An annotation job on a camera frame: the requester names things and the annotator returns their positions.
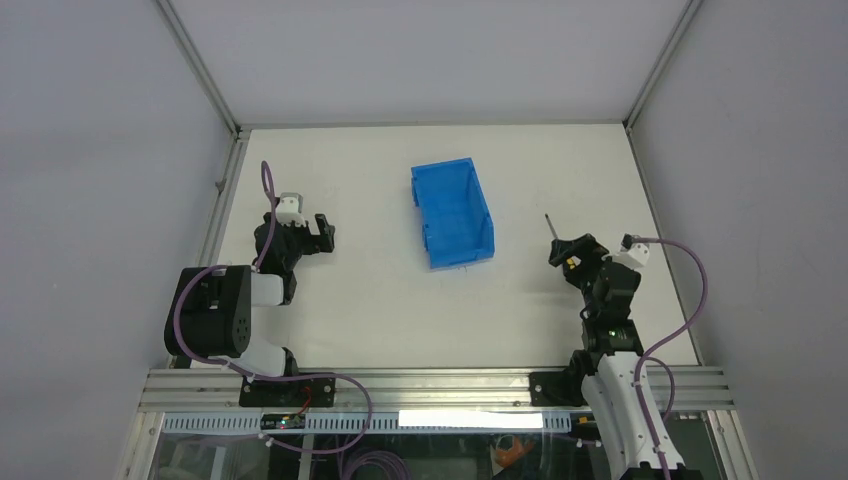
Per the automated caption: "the black yellow screwdriver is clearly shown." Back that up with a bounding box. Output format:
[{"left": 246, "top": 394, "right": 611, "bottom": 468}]
[{"left": 544, "top": 213, "right": 580, "bottom": 271}]

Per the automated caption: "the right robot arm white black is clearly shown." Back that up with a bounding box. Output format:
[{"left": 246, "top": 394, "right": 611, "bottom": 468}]
[{"left": 548, "top": 234, "right": 703, "bottom": 479}]

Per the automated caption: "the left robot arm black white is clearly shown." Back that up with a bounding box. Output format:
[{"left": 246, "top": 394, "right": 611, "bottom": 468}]
[{"left": 164, "top": 213, "right": 336, "bottom": 406}]

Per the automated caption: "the blue plastic bin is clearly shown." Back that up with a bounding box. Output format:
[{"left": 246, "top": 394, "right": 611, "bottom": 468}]
[{"left": 411, "top": 157, "right": 495, "bottom": 270}]

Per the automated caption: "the small electronics board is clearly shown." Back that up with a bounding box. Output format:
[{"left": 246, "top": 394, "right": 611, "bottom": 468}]
[{"left": 260, "top": 414, "right": 307, "bottom": 431}]

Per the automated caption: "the orange object below table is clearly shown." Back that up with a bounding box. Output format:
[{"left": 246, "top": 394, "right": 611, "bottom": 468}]
[{"left": 491, "top": 434, "right": 535, "bottom": 468}]

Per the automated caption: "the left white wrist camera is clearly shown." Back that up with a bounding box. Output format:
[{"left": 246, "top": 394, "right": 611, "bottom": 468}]
[{"left": 274, "top": 192, "right": 307, "bottom": 227}]

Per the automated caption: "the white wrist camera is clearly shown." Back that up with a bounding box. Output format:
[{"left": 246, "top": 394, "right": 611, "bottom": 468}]
[
  {"left": 274, "top": 192, "right": 307, "bottom": 227},
  {"left": 615, "top": 234, "right": 650, "bottom": 270}
]

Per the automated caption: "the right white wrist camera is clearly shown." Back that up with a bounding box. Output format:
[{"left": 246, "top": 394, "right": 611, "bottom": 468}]
[{"left": 615, "top": 234, "right": 650, "bottom": 270}]

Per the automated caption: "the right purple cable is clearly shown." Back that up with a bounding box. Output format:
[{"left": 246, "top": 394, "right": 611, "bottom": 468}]
[{"left": 632, "top": 237, "right": 709, "bottom": 480}]

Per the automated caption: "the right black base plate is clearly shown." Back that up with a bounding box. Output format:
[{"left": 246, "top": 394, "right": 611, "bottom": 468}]
[{"left": 528, "top": 370, "right": 586, "bottom": 407}]

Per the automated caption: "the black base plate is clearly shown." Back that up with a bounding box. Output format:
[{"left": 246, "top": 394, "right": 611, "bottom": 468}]
[
  {"left": 238, "top": 377, "right": 336, "bottom": 409},
  {"left": 528, "top": 370, "right": 586, "bottom": 407}
]

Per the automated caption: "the aluminium front rail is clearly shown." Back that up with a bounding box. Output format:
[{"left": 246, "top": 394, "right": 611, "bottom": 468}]
[{"left": 137, "top": 366, "right": 735, "bottom": 414}]

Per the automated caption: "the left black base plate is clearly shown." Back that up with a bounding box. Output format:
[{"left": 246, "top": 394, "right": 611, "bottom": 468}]
[{"left": 238, "top": 377, "right": 336, "bottom": 409}]

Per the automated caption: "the slotted cable duct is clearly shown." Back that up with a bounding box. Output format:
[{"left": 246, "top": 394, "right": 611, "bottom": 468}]
[{"left": 162, "top": 410, "right": 572, "bottom": 436}]

